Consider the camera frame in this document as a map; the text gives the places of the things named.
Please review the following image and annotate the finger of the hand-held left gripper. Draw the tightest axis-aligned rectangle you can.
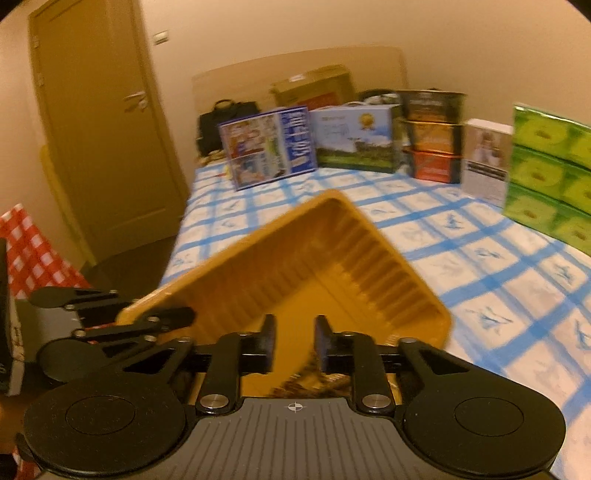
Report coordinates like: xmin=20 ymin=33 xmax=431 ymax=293
xmin=65 ymin=289 xmax=140 ymax=312
xmin=73 ymin=306 xmax=195 ymax=365

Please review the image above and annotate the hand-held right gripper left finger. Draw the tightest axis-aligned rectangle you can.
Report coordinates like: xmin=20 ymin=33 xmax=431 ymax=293
xmin=122 ymin=314 xmax=278 ymax=415

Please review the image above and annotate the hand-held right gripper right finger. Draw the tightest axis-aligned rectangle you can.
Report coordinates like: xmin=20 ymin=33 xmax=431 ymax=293
xmin=315 ymin=315 xmax=467 ymax=415

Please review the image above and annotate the yellow plastic tray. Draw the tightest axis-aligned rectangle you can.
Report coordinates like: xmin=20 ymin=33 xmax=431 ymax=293
xmin=115 ymin=189 xmax=453 ymax=400

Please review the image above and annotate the red checked cloth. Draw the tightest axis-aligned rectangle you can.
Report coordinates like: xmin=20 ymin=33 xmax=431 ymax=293
xmin=0 ymin=203 xmax=90 ymax=301

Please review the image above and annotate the brown wooden door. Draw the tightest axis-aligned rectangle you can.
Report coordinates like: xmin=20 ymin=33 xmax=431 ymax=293
xmin=28 ymin=0 xmax=190 ymax=266

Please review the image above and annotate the blue checked bed sheet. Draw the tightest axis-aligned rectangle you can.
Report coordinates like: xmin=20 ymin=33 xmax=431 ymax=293
xmin=159 ymin=161 xmax=591 ymax=480

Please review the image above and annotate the illustrated blue milk carton box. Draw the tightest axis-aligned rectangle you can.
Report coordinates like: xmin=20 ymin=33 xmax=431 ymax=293
xmin=218 ymin=106 xmax=318 ymax=192

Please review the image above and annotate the black bag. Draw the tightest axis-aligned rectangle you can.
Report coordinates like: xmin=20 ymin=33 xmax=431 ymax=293
xmin=198 ymin=99 xmax=262 ymax=158

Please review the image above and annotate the milk carton box with cows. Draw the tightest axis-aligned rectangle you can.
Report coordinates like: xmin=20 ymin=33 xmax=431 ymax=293
xmin=308 ymin=104 xmax=402 ymax=175

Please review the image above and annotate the white product box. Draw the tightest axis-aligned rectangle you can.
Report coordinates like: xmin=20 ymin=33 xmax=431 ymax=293
xmin=462 ymin=119 xmax=515 ymax=207

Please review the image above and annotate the brown cardboard box red label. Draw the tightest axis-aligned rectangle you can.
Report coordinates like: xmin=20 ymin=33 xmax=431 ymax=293
xmin=270 ymin=65 xmax=356 ymax=112

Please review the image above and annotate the stack of green tissue packs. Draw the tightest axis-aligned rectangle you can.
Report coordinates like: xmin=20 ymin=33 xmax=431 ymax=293
xmin=502 ymin=102 xmax=591 ymax=257

